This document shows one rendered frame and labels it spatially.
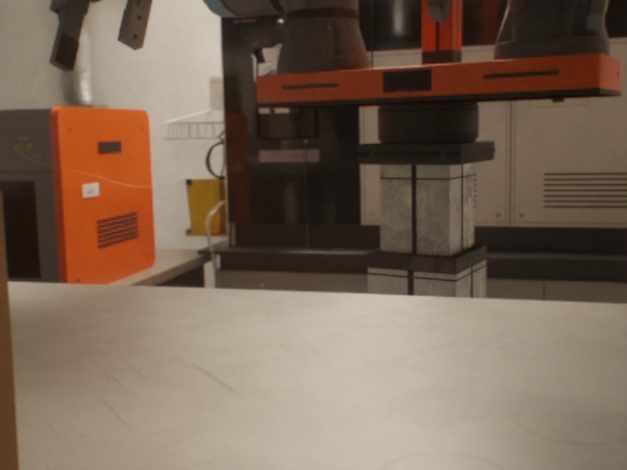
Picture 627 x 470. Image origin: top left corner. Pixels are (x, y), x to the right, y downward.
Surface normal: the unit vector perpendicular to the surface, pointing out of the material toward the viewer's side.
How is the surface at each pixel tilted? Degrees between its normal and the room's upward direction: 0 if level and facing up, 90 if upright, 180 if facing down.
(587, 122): 90
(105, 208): 90
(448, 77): 90
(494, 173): 90
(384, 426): 0
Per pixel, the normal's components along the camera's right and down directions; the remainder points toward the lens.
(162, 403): -0.02, -0.99
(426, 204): -0.50, 0.11
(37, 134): -0.26, 0.12
